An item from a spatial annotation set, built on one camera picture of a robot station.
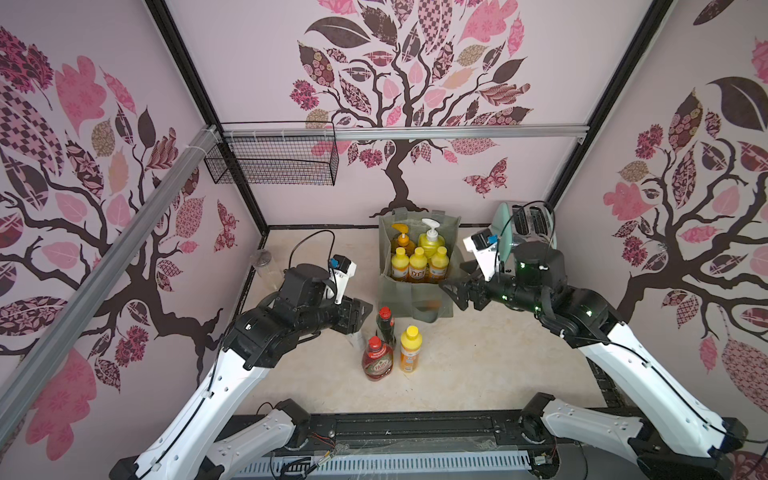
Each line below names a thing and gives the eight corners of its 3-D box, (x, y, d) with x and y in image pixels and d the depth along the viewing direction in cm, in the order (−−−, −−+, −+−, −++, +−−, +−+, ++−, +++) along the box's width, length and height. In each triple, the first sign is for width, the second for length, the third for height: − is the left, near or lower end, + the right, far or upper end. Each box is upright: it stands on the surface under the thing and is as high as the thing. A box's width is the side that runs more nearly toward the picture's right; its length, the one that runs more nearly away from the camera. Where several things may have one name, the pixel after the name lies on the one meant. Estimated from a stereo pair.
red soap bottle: (365, 379, 83) (359, 354, 69) (371, 361, 87) (366, 334, 73) (387, 386, 82) (386, 362, 68) (392, 367, 86) (392, 340, 71)
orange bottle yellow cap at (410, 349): (407, 379, 84) (411, 345, 66) (398, 366, 87) (400, 331, 68) (417, 371, 86) (424, 336, 67) (409, 359, 88) (414, 322, 70)
